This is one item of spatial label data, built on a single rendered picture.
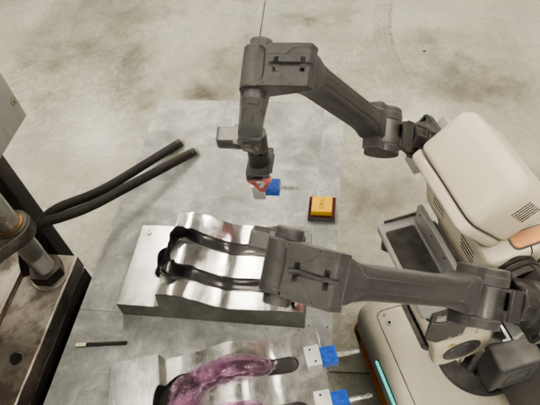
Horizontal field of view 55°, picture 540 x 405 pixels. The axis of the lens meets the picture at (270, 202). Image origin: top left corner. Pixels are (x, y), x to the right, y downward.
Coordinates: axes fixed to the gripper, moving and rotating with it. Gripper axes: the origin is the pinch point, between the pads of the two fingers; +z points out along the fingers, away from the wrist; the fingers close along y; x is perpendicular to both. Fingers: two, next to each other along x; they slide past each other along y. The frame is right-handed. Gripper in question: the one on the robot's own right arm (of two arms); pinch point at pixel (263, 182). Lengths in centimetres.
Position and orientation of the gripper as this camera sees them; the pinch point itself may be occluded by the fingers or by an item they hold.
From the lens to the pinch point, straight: 147.5
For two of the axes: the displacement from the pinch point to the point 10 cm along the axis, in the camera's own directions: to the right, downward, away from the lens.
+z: 1.0, 6.2, 7.8
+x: 9.9, 0.4, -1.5
